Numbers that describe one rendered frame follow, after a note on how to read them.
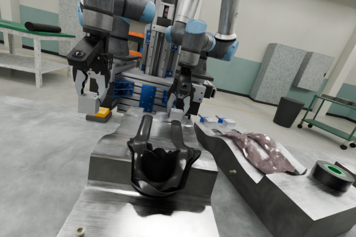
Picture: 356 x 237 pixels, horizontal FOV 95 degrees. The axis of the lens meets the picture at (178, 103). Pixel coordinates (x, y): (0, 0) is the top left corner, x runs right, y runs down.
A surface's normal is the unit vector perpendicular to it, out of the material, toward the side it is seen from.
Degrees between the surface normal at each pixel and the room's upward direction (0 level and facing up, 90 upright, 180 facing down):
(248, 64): 90
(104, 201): 0
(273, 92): 90
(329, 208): 0
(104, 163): 83
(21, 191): 0
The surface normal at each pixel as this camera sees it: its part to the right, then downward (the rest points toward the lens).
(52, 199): 0.22, -0.92
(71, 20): 0.01, 0.33
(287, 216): -0.91, -0.08
